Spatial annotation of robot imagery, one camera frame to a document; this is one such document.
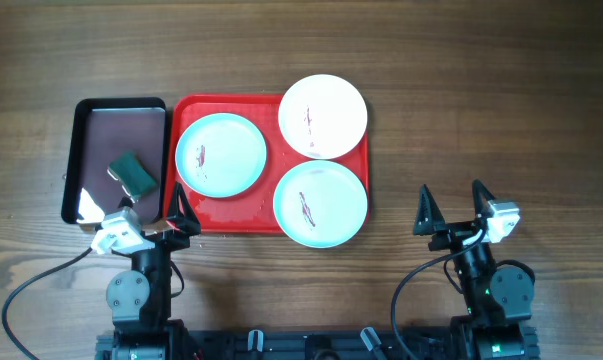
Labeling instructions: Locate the red plastic tray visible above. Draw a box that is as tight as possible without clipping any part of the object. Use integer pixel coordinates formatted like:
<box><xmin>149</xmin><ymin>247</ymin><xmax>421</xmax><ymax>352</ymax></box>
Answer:
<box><xmin>162</xmin><ymin>93</ymin><xmax>372</xmax><ymax>235</ymax></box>

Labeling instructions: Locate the black water tray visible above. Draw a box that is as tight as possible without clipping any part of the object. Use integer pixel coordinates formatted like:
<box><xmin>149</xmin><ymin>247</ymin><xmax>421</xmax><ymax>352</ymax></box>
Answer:
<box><xmin>61</xmin><ymin>97</ymin><xmax>170</xmax><ymax>224</ymax></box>

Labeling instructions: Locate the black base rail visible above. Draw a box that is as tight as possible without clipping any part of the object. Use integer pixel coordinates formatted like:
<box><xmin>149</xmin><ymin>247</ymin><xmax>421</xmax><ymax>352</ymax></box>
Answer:
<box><xmin>95</xmin><ymin>327</ymin><xmax>541</xmax><ymax>360</ymax></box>

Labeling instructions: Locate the green scrubbing sponge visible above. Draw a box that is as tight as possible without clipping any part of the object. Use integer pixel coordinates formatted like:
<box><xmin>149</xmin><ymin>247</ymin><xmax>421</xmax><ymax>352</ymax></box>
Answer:
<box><xmin>107</xmin><ymin>152</ymin><xmax>158</xmax><ymax>202</ymax></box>

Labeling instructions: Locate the light blue plate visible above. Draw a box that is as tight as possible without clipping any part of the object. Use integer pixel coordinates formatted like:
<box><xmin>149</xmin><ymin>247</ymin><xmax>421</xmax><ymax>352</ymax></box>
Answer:
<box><xmin>273</xmin><ymin>160</ymin><xmax>368</xmax><ymax>249</ymax></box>
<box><xmin>175</xmin><ymin>113</ymin><xmax>267</xmax><ymax>198</ymax></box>

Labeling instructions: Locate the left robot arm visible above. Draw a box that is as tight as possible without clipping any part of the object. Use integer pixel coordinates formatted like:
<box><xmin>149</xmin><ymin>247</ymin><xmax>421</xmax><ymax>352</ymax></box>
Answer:
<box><xmin>91</xmin><ymin>183</ymin><xmax>202</xmax><ymax>360</ymax></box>

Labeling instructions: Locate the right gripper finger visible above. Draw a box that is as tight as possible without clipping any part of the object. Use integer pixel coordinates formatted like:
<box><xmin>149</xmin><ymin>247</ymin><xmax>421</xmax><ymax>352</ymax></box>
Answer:
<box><xmin>472</xmin><ymin>179</ymin><xmax>496</xmax><ymax>217</ymax></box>
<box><xmin>413</xmin><ymin>185</ymin><xmax>446</xmax><ymax>236</ymax></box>

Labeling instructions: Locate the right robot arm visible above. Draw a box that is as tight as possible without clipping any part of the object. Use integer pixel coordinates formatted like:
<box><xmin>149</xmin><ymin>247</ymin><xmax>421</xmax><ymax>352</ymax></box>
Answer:
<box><xmin>404</xmin><ymin>180</ymin><xmax>540</xmax><ymax>360</ymax></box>

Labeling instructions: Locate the light blue plate front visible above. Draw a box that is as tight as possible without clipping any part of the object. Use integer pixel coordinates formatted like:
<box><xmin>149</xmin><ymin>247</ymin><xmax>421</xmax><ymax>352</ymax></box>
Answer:
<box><xmin>273</xmin><ymin>160</ymin><xmax>368</xmax><ymax>249</ymax></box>

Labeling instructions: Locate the white plate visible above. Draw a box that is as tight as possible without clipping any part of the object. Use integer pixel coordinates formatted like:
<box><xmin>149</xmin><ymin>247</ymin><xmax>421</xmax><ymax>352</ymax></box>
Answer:
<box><xmin>278</xmin><ymin>74</ymin><xmax>368</xmax><ymax>160</ymax></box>

